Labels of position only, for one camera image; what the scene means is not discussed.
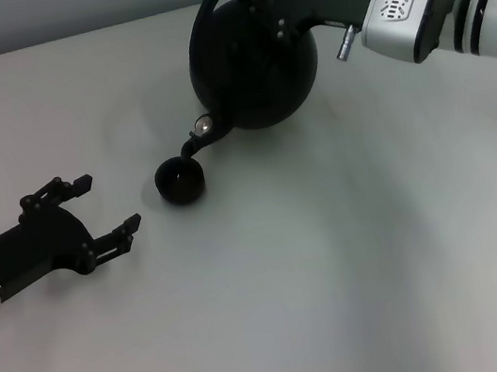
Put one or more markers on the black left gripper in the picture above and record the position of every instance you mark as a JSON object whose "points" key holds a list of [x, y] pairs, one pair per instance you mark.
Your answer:
{"points": [[39, 245]]}

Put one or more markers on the dark brown teacup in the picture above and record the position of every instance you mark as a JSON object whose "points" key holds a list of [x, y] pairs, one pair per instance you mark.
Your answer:
{"points": [[181, 183]]}

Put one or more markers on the black round teapot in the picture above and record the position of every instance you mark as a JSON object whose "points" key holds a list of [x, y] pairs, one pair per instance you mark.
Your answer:
{"points": [[254, 80]]}

